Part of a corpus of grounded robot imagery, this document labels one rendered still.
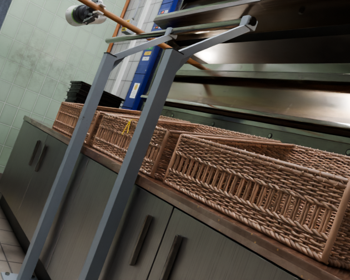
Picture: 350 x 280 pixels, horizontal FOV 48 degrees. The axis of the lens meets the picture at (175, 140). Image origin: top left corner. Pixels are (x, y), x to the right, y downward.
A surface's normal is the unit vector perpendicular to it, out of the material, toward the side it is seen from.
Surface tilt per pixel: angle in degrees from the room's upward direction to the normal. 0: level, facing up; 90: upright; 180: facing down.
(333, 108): 70
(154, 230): 90
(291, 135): 90
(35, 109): 90
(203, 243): 90
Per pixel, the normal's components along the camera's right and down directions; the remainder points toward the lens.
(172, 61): 0.53, 0.16
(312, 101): -0.61, -0.61
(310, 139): -0.77, -0.32
